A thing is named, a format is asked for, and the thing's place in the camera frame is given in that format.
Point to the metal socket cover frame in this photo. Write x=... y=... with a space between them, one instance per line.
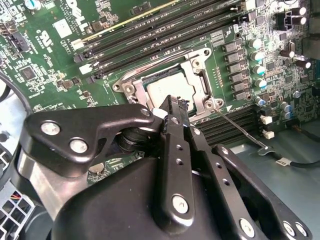
x=140 y=92

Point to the silver CPU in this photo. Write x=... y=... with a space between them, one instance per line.
x=170 y=86

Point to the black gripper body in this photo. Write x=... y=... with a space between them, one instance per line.
x=112 y=212

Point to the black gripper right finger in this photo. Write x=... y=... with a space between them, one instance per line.
x=225 y=175

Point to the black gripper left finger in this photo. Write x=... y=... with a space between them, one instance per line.
x=62 y=130

